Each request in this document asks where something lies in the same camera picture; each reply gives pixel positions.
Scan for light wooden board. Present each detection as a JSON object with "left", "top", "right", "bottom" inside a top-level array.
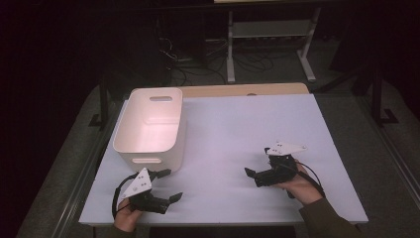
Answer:
[{"left": 179, "top": 82, "right": 310, "bottom": 98}]

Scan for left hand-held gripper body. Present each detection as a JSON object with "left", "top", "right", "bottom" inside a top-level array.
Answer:
[{"left": 116, "top": 167, "right": 170, "bottom": 215}]

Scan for white metal stand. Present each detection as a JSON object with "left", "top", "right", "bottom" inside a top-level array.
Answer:
[{"left": 226, "top": 7, "right": 322, "bottom": 84}]

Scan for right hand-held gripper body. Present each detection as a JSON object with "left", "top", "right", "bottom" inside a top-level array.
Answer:
[{"left": 255, "top": 141, "right": 307, "bottom": 188}]

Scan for person's left hand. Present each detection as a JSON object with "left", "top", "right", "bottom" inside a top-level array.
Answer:
[{"left": 113, "top": 197, "right": 144, "bottom": 233}]

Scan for tangle of black floor cables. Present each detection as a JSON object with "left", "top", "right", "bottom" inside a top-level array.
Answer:
[{"left": 157, "top": 35, "right": 275, "bottom": 87}]

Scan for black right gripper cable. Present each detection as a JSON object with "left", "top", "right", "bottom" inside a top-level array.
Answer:
[{"left": 286, "top": 161, "right": 327, "bottom": 200}]

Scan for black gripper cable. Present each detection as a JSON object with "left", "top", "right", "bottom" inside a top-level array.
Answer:
[
  {"left": 286, "top": 161, "right": 327, "bottom": 200},
  {"left": 111, "top": 172, "right": 139, "bottom": 220}
]

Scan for white plastic bin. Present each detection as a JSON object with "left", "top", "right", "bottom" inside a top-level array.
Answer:
[{"left": 112, "top": 86, "right": 188, "bottom": 174}]

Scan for person's right hand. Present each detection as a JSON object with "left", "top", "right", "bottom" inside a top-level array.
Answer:
[{"left": 273, "top": 160, "right": 324, "bottom": 206}]

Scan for black metal stand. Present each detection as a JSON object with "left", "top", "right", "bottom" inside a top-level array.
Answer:
[
  {"left": 88, "top": 73, "right": 111, "bottom": 131},
  {"left": 369, "top": 68, "right": 400, "bottom": 128}
]

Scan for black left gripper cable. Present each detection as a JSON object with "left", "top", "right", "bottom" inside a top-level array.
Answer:
[{"left": 111, "top": 172, "right": 139, "bottom": 220}]

